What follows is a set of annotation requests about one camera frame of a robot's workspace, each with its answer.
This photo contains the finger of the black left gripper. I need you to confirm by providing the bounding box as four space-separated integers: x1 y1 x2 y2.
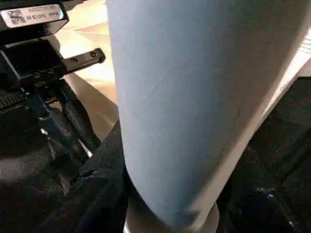
0 92 93 233
62 99 102 154

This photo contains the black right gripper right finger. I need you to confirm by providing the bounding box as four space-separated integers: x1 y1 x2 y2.
216 141 311 233

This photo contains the black plastic mat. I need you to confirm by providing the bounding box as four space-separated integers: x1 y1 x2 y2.
233 75 311 195

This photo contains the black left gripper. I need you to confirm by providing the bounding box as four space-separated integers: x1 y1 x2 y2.
0 0 106 113

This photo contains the white plastic table leg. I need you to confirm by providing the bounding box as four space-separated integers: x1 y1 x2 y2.
105 0 311 233

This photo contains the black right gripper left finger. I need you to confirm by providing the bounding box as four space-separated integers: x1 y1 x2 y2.
68 121 138 233

